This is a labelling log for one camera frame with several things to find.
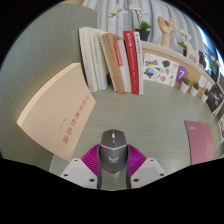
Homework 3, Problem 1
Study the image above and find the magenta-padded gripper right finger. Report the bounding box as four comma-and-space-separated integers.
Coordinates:
125, 144, 167, 190

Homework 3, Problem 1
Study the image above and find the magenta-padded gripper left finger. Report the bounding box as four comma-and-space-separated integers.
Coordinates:
59, 143, 103, 190

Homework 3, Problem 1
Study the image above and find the grey computer mouse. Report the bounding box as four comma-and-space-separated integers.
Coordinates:
98, 128, 130, 174

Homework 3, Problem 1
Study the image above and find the pink mouse pad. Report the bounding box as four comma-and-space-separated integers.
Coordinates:
184, 119, 215, 166

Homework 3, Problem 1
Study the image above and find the beige book with red lettering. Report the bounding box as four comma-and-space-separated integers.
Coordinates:
16, 62, 98, 162

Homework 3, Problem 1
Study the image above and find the small potted green plant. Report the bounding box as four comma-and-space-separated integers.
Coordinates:
190, 82, 200, 98
179, 77, 192, 94
200, 88, 210, 103

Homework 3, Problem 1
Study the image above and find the white red-striped book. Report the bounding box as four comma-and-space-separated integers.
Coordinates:
113, 39, 133, 94

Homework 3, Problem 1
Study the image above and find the white sticker sheet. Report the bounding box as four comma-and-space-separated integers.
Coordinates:
143, 52, 180, 88

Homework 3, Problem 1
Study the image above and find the purple round number sign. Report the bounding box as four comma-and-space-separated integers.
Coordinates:
175, 65, 190, 84

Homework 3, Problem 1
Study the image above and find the thick white book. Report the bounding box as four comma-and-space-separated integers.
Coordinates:
89, 30, 110, 92
78, 26, 99, 93

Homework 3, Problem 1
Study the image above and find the tan book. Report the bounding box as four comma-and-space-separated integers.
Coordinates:
101, 32, 125, 94

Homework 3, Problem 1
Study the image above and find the black book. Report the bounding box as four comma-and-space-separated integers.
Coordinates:
205, 83, 224, 114

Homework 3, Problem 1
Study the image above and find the green felt partition panel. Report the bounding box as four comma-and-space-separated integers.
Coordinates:
0, 3, 101, 161

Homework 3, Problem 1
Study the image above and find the black wooden horse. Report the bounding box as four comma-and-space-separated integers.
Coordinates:
198, 49, 209, 69

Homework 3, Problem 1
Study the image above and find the pink wooden horse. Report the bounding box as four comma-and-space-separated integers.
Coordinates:
184, 40, 201, 64

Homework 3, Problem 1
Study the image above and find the wooden hand model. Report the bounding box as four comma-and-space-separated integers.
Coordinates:
157, 15, 176, 49

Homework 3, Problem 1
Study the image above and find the grey curtain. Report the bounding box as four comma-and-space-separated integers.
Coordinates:
81, 0, 204, 51

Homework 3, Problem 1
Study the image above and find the white wall socket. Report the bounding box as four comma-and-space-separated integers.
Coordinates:
198, 75, 208, 89

